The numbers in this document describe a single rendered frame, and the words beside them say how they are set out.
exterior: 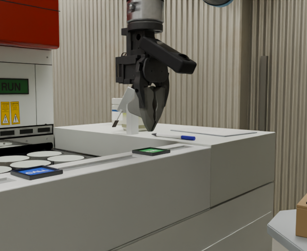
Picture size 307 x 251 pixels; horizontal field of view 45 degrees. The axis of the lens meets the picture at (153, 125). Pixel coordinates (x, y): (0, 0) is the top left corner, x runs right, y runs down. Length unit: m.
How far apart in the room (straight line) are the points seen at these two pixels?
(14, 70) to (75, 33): 2.82
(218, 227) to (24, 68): 0.75
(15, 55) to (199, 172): 0.69
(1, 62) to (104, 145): 0.40
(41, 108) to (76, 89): 2.72
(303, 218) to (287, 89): 2.23
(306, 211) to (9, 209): 0.50
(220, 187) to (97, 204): 0.38
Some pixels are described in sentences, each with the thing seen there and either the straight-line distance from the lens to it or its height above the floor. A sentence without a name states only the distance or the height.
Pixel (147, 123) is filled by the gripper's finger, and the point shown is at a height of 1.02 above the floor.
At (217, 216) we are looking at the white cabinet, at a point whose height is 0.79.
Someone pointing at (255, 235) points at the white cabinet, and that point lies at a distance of 1.11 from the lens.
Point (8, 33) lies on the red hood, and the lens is 1.17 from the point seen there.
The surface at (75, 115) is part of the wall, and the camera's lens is 3.99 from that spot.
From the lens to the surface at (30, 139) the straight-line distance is 1.24.
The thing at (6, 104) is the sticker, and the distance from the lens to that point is 1.21.
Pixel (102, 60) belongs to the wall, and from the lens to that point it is 3.75.
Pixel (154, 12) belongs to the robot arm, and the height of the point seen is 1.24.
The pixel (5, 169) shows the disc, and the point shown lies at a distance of 0.96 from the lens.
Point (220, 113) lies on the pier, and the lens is 2.89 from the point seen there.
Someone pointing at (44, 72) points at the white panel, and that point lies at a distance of 1.27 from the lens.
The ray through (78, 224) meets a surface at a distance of 0.60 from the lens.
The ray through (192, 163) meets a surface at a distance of 0.79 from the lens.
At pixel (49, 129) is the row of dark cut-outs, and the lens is 1.28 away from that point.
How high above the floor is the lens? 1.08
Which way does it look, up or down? 5 degrees down
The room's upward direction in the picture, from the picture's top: straight up
